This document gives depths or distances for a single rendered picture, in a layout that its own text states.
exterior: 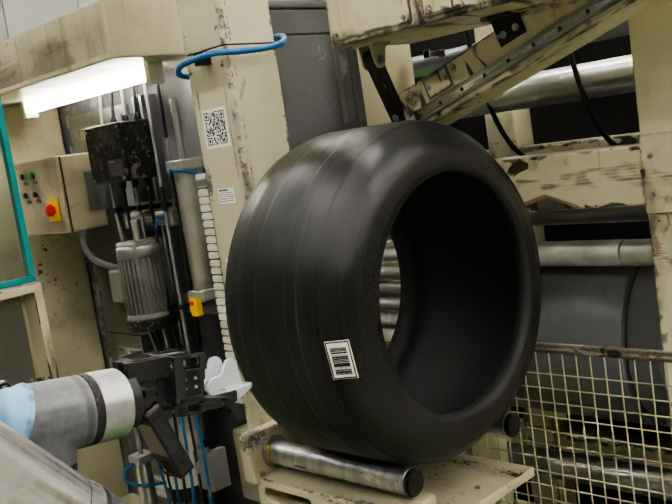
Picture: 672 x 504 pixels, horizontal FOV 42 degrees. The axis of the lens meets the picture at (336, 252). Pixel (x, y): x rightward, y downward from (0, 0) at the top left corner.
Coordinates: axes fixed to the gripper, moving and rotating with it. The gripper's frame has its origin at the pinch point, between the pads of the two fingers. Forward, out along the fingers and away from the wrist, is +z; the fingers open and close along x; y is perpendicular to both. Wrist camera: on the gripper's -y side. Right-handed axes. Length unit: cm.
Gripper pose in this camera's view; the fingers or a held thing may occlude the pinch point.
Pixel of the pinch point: (243, 390)
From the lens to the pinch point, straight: 129.3
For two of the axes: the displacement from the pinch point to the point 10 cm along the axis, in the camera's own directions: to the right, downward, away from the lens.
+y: -0.6, -10.0, -0.4
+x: -7.0, 0.1, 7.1
